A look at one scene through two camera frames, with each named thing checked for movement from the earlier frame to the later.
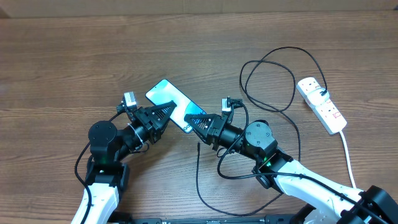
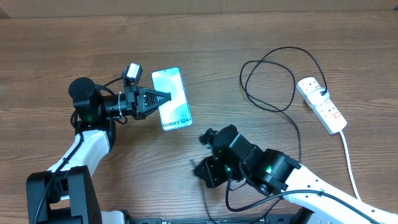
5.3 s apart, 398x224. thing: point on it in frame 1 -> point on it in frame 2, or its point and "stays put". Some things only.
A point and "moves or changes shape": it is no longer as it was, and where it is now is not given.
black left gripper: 147,117 -> 137,101
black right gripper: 215,122 -> 214,178
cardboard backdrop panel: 56,9 stays put
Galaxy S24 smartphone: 165,92 moves or changes shape
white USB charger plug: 318,96 stays put
